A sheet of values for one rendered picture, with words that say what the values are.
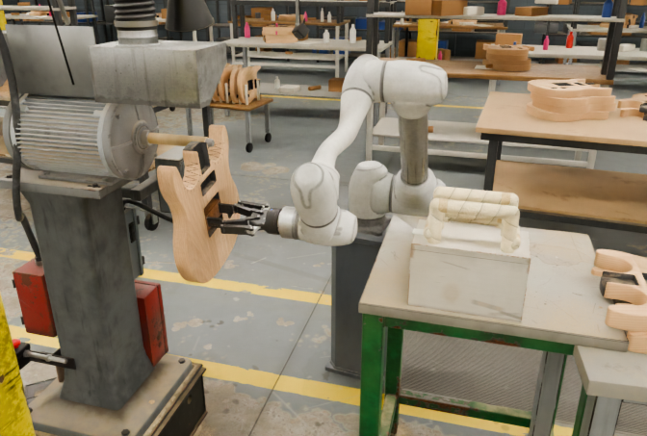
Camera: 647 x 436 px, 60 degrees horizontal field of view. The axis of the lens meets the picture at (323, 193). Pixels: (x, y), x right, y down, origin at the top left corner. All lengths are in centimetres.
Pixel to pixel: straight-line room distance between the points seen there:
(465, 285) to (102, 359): 125
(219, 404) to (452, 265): 148
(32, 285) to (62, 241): 23
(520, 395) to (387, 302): 136
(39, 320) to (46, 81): 82
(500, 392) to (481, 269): 138
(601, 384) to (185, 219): 104
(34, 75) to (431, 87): 115
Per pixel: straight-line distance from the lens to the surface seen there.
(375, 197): 227
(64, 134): 176
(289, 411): 252
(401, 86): 179
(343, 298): 247
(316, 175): 134
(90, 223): 186
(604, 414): 149
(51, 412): 228
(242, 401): 258
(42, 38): 177
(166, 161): 196
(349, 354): 262
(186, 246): 154
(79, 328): 208
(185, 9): 163
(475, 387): 270
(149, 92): 151
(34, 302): 213
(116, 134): 166
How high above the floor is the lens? 170
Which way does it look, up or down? 22 degrees down
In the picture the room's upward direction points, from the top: straight up
